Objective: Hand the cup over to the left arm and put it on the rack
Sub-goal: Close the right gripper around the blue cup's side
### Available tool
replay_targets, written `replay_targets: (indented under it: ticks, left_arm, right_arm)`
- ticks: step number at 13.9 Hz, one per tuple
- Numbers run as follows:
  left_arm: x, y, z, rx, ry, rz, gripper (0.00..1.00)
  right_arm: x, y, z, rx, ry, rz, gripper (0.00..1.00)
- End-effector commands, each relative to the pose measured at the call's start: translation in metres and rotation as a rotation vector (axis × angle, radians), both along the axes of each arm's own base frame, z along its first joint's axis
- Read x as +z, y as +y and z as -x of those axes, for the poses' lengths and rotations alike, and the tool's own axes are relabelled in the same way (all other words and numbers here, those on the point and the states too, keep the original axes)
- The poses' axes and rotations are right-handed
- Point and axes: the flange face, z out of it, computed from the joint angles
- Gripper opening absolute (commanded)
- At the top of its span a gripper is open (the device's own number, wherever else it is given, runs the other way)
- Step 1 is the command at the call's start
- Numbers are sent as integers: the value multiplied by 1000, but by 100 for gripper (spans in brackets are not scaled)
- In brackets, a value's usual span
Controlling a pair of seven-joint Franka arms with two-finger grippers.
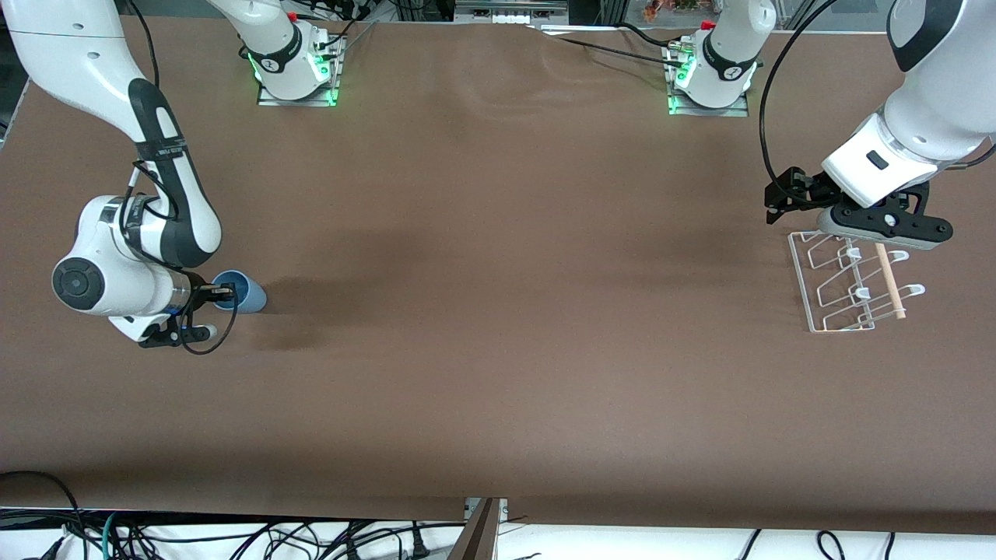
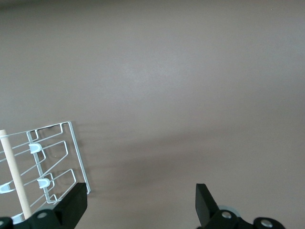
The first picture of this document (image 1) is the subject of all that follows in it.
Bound orange background clutter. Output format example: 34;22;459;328
643;0;721;22

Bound tangled black floor cables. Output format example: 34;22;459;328
117;520;468;560

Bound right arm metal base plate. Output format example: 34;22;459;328
256;30;344;108

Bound black looped floor cable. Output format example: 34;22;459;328
0;470;88;560

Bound light blue cup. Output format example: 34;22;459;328
212;270;268;315

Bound aluminium profile beam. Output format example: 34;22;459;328
447;498;503;560

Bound white connector strip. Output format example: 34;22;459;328
454;0;570;26

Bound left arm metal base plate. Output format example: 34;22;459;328
666;43;751;118

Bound black cable on table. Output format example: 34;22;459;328
528;22;687;69

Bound white wire cup rack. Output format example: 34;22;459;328
787;230;927;334

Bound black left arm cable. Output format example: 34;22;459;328
759;0;840;205

